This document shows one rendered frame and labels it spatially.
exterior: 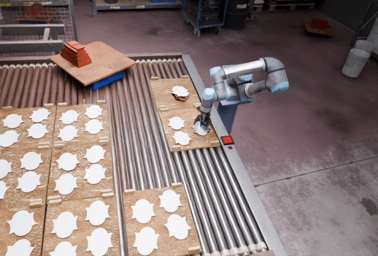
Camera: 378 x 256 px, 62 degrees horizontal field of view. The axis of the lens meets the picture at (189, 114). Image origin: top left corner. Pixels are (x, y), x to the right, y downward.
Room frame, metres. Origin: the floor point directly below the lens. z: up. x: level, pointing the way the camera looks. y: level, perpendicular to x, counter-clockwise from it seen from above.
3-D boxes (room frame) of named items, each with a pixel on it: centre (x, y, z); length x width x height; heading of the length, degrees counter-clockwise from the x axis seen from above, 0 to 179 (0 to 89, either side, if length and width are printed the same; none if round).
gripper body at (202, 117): (1.63, -0.11, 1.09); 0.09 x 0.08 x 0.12; 20
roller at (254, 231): (1.74, -0.16, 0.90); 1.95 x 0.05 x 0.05; 19
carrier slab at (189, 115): (1.67, -0.01, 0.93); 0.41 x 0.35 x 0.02; 20
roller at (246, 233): (1.73, -0.11, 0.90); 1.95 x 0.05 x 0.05; 19
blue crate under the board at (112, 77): (2.18, 0.80, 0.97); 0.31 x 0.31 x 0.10; 54
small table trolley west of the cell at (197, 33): (5.46, 0.02, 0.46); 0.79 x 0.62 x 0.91; 24
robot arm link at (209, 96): (1.63, -0.11, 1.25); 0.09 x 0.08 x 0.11; 121
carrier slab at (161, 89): (2.06, 0.14, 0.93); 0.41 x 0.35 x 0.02; 19
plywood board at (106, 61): (2.22, 0.85, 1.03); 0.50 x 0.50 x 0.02; 54
